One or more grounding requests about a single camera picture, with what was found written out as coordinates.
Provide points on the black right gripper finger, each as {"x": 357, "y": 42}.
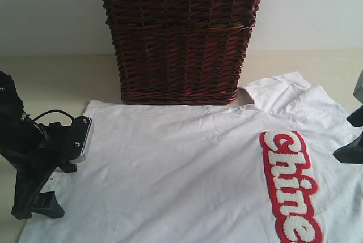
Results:
{"x": 356, "y": 118}
{"x": 351, "y": 153}

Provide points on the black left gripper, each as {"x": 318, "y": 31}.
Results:
{"x": 35, "y": 154}

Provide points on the white t-shirt red lettering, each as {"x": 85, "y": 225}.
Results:
{"x": 262, "y": 172}

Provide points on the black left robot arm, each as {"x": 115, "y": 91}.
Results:
{"x": 13, "y": 116}

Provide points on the dark red wicker basket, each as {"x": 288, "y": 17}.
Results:
{"x": 180, "y": 51}

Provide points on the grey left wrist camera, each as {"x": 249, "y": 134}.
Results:
{"x": 79, "y": 139}

